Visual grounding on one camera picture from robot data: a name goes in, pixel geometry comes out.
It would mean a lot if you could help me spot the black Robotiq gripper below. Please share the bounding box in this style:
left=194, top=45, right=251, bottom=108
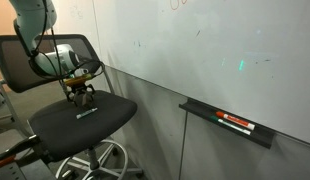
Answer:
left=65, top=83, right=96, bottom=109

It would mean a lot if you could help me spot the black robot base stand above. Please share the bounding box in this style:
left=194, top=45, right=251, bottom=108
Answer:
left=0, top=134, right=61, bottom=180

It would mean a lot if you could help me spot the green Expo marker without cap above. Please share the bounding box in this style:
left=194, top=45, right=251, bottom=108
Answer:
left=75, top=108, right=99, bottom=120

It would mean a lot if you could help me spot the black mesh office chair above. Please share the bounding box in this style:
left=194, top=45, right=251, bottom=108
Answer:
left=0, top=33, right=144, bottom=180

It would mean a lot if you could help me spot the green capped whiteboard marker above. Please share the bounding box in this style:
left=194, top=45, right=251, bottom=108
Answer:
left=209, top=115, right=252, bottom=136

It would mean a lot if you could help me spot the red capped whiteboard marker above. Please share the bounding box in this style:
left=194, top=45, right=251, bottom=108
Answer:
left=215, top=110, right=256, bottom=131

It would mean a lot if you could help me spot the black marker tray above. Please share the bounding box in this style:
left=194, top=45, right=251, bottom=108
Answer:
left=178, top=97, right=275, bottom=150

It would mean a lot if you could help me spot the yellow wrist camera mount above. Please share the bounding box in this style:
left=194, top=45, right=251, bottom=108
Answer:
left=63, top=74, right=93, bottom=88

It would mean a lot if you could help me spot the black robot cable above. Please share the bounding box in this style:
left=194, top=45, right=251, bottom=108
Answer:
left=13, top=0, right=106, bottom=82

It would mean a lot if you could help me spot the grey metal frame stand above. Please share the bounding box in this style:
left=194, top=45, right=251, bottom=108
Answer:
left=0, top=78, right=19, bottom=134

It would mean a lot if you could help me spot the orange clamp handle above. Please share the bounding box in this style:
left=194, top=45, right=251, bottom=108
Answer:
left=0, top=154, right=17, bottom=168

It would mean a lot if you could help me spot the white wall whiteboard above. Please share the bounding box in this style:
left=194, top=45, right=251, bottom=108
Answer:
left=92, top=0, right=310, bottom=148

